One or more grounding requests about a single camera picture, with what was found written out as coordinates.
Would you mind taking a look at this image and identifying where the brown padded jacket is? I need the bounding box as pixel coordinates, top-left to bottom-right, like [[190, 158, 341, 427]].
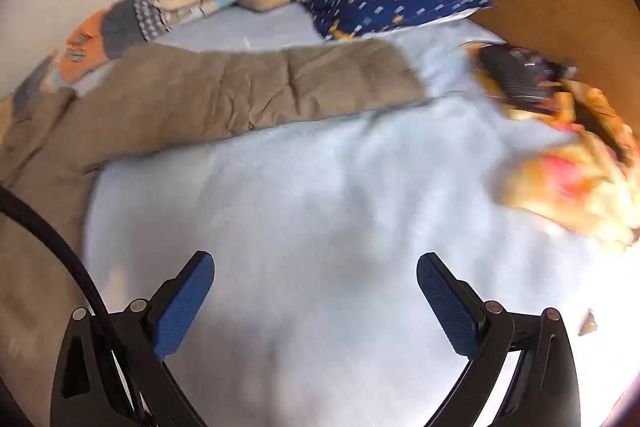
[[0, 38, 436, 423]]

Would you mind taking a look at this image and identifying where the light blue cloud-print blanket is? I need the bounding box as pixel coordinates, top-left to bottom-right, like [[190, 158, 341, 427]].
[[75, 0, 640, 427]]

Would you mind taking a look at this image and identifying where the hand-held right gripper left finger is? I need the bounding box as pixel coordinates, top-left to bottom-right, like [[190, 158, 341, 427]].
[[49, 251, 216, 427]]

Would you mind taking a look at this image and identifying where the black braided cable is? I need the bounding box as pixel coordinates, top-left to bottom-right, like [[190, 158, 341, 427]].
[[0, 186, 156, 427]]

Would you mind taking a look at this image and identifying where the small brown scrap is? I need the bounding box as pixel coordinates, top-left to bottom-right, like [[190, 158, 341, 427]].
[[577, 309, 601, 338]]

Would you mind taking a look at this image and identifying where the yellow floral cloth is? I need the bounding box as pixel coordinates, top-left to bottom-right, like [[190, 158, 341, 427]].
[[465, 39, 640, 253]]

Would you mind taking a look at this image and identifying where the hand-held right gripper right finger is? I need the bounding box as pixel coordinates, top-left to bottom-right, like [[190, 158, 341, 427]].
[[416, 252, 582, 427]]

